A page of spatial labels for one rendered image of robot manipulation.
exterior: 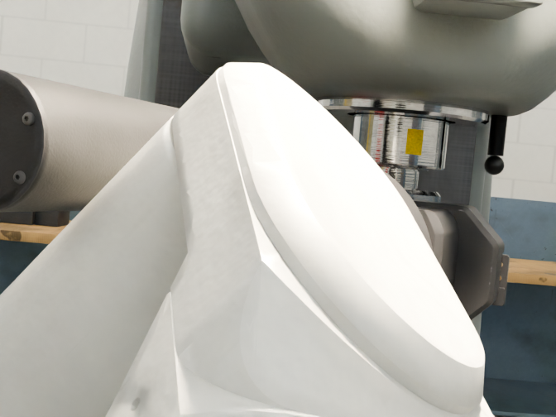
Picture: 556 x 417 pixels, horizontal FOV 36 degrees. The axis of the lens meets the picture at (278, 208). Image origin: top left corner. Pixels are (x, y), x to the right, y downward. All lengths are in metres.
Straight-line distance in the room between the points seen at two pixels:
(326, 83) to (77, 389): 0.22
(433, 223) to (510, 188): 4.57
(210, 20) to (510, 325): 4.51
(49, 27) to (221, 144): 4.59
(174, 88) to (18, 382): 0.61
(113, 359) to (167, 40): 0.62
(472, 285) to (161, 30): 0.50
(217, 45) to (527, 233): 4.45
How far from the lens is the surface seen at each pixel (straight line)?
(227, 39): 0.54
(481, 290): 0.38
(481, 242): 0.38
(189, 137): 0.19
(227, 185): 0.16
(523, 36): 0.37
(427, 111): 0.40
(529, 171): 4.94
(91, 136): 0.22
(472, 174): 0.84
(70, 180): 0.22
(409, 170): 0.43
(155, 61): 0.81
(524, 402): 4.47
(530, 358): 5.06
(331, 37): 0.36
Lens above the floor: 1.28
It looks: 3 degrees down
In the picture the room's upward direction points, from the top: 5 degrees clockwise
